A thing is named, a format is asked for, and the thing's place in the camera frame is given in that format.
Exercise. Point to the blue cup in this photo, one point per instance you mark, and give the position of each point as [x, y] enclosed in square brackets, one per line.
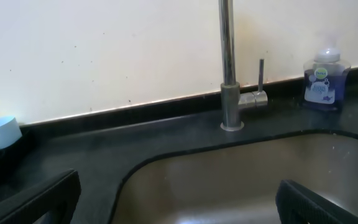
[0, 133]

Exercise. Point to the black tray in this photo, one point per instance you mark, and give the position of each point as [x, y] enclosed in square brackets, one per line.
[2, 168]

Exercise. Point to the steel sink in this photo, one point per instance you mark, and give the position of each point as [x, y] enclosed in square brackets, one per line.
[228, 180]

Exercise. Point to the steel tap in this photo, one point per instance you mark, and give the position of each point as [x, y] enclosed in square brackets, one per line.
[230, 99]

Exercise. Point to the blue soap bottle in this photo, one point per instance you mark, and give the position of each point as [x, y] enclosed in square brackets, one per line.
[325, 84]

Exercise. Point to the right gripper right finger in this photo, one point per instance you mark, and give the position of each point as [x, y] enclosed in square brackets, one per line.
[303, 208]

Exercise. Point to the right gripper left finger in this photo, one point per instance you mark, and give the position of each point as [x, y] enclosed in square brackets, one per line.
[36, 202]

